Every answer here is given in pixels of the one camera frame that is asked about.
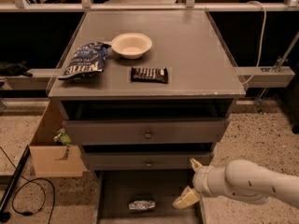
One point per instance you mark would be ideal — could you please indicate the grey top drawer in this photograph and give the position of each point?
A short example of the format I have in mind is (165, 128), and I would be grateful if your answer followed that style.
(128, 132)

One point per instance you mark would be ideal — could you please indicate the blue chip bag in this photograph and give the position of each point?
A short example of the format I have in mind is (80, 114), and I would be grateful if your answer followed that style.
(87, 61)

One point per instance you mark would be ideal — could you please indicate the black object on ledge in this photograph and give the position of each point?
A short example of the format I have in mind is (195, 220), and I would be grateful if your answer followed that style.
(8, 69)

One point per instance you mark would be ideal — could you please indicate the white paper bowl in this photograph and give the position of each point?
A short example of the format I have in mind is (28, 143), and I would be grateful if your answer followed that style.
(131, 45)

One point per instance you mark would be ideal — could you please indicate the grey middle drawer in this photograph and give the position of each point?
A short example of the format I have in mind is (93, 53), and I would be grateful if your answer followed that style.
(103, 161)

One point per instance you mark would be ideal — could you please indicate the black bar on floor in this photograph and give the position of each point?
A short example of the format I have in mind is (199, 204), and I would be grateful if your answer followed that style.
(10, 182)

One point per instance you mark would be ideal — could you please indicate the grey drawer cabinet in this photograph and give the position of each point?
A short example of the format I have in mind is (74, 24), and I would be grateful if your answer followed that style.
(202, 81)

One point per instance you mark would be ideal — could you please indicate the dark chocolate bar wrapper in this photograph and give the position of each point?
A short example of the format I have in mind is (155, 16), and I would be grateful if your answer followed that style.
(156, 75)

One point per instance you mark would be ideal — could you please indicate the cardboard box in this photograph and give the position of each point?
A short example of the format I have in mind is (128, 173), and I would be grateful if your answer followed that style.
(50, 158)

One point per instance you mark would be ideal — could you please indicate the grey drawer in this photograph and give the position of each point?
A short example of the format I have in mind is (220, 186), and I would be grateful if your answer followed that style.
(128, 132)
(118, 188)
(103, 161)

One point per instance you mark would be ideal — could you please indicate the silver blue redbull can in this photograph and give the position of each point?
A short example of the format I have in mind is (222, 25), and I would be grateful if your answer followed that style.
(142, 205)

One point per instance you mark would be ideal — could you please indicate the metal rail frame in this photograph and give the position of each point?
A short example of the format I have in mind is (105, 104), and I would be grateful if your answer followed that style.
(218, 6)

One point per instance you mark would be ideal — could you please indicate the green bottle in box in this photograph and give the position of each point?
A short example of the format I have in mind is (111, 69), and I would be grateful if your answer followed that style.
(62, 137)

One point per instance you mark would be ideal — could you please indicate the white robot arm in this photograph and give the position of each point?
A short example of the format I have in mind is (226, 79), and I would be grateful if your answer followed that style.
(240, 180)

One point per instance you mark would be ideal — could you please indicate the grey bottom drawer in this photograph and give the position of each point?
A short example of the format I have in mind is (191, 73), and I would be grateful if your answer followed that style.
(118, 188)

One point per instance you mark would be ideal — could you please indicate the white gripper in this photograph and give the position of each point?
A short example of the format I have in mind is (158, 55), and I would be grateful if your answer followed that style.
(199, 180)

